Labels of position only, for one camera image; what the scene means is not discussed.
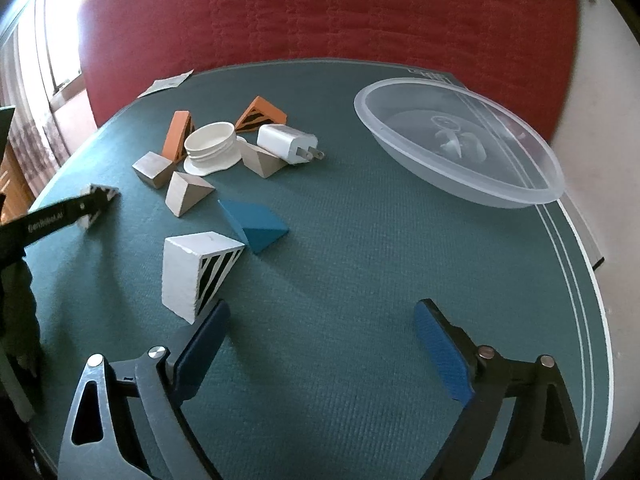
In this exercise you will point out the beige wedge under charger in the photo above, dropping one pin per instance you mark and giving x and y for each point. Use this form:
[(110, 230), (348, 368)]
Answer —
[(260, 161)]

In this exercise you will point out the clear plastic bowl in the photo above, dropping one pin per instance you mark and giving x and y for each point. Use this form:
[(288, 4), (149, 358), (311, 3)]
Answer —
[(461, 142)]

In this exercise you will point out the tall orange striped wedge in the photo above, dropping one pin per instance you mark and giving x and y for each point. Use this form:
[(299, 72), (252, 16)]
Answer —
[(180, 128)]

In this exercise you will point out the blue wedge block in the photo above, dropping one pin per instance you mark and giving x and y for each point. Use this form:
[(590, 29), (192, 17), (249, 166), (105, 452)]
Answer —
[(256, 225)]

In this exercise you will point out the small white striped wedge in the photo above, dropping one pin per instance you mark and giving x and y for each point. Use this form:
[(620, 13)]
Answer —
[(102, 199)]

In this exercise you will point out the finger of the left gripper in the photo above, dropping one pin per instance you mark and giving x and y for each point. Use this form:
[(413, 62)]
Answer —
[(95, 204)]

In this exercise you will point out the beige block left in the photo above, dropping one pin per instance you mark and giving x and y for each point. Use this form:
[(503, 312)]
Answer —
[(153, 169)]

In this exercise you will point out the large white striped wedge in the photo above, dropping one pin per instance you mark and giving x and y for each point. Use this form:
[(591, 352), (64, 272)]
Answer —
[(194, 267)]

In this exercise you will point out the white paper packet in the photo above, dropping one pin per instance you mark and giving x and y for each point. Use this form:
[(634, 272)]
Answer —
[(159, 85)]

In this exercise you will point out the white usb wall charger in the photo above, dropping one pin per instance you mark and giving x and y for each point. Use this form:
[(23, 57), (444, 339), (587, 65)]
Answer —
[(293, 146)]

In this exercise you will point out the beige wedge block front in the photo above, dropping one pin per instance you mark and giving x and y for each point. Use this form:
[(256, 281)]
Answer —
[(185, 191)]

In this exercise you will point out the white plastic jar lid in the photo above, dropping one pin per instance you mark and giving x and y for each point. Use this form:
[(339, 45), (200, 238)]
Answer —
[(211, 148)]

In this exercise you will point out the window with curtain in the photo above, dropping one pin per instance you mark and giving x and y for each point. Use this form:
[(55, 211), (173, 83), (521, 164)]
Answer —
[(42, 79)]

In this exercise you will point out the red quilted sofa back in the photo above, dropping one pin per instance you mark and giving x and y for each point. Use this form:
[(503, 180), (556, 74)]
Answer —
[(519, 53)]

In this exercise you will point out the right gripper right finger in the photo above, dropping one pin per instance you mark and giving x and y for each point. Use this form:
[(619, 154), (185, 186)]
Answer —
[(542, 440)]

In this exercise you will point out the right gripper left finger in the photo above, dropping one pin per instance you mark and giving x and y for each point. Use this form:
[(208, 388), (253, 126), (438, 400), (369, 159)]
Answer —
[(100, 441)]

